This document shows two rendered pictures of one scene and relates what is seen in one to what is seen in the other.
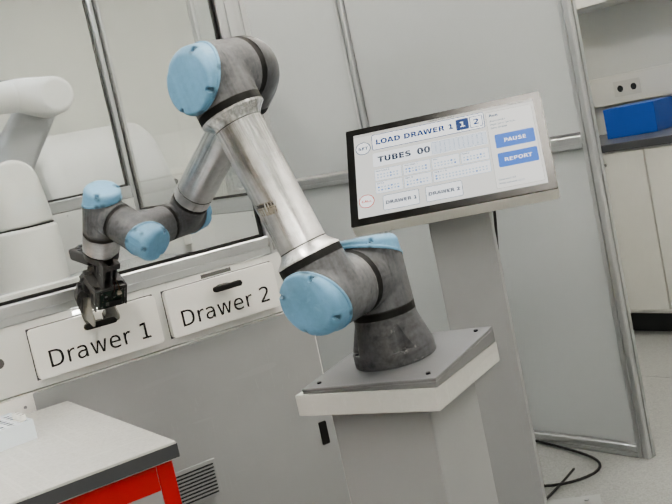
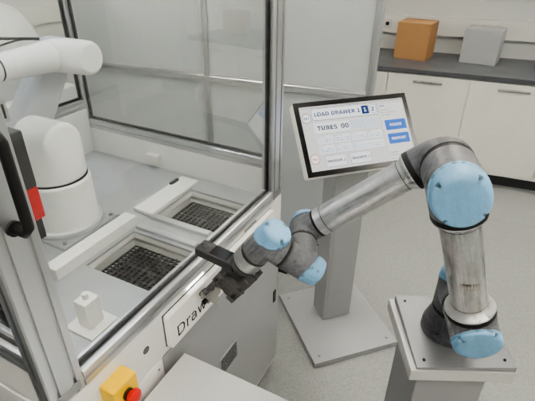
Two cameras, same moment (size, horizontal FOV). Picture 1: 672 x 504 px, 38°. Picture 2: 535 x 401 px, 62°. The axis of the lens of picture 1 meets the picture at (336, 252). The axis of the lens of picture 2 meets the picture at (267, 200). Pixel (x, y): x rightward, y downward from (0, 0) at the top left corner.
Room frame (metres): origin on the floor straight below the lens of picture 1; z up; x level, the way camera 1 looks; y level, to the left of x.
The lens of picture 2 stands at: (1.21, 0.88, 1.76)
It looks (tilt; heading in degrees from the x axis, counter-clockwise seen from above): 30 degrees down; 329
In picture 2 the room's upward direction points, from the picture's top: 1 degrees clockwise
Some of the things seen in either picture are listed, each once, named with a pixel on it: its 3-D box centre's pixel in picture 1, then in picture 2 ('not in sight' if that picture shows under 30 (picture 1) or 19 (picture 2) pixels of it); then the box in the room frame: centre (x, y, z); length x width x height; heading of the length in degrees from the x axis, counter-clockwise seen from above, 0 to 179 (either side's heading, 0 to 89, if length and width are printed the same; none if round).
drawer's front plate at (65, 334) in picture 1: (98, 336); (200, 299); (2.13, 0.55, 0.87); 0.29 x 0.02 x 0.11; 122
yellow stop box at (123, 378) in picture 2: not in sight; (121, 390); (1.94, 0.82, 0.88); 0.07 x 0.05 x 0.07; 122
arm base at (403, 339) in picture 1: (389, 330); (451, 316); (1.75, -0.06, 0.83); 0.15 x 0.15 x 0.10
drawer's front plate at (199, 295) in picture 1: (223, 298); (252, 242); (2.30, 0.28, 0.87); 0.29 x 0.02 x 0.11; 122
